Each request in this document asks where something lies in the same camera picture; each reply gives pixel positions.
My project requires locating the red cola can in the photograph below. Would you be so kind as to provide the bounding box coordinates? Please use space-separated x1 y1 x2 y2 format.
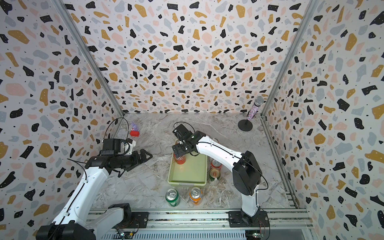
211 159 222 170
173 155 186 165

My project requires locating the green soda can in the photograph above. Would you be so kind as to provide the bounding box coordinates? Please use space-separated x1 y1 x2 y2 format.
165 188 180 207

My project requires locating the orange soda can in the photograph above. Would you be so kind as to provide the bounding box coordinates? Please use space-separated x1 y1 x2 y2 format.
189 187 203 205

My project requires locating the green red beer can front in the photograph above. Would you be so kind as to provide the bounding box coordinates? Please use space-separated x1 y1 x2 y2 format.
208 168 221 182

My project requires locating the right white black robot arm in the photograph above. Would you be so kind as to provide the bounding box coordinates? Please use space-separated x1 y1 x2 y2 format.
172 129 263 226

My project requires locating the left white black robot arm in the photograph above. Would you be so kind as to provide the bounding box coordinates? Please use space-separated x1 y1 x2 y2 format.
36 149 153 240

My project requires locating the light green perforated basket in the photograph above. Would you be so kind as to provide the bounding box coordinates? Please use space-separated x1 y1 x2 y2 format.
168 153 208 187

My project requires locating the small red purple toy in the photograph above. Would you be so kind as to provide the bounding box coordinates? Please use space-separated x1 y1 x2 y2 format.
130 123 140 137

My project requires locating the glitter microphone on black stand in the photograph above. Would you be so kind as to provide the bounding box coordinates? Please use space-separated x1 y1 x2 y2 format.
238 96 264 132

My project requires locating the green circuit board left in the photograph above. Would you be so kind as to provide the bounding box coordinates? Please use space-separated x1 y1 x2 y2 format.
116 228 134 240

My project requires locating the circuit board right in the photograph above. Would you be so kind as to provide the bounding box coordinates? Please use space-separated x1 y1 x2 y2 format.
245 231 266 240

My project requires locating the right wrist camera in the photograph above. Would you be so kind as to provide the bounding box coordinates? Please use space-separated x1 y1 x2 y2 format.
173 124 193 142

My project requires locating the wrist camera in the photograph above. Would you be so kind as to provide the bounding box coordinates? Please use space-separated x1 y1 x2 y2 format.
173 124 193 142
100 138 136 156

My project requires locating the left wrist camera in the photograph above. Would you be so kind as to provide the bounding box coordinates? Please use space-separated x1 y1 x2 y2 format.
100 138 136 156

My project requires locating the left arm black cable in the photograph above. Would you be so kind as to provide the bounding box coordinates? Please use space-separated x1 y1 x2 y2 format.
103 116 130 140

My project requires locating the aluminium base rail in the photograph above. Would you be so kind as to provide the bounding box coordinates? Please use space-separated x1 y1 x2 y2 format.
102 209 318 240

